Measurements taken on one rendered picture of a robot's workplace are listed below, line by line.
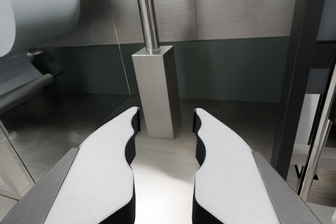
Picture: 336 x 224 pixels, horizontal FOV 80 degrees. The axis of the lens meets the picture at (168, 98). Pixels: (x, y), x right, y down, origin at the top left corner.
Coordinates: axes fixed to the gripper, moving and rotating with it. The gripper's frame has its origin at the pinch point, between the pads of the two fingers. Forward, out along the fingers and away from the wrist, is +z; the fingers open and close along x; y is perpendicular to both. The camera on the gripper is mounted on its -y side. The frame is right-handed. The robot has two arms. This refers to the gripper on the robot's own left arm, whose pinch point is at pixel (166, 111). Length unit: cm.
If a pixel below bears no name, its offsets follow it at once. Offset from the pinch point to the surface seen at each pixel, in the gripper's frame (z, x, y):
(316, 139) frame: 11.6, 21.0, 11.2
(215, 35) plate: 60, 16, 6
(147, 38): 42.1, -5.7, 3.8
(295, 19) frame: 14.8, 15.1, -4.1
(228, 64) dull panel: 59, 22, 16
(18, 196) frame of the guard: 20, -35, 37
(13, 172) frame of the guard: 21, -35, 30
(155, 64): 39.0, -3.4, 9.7
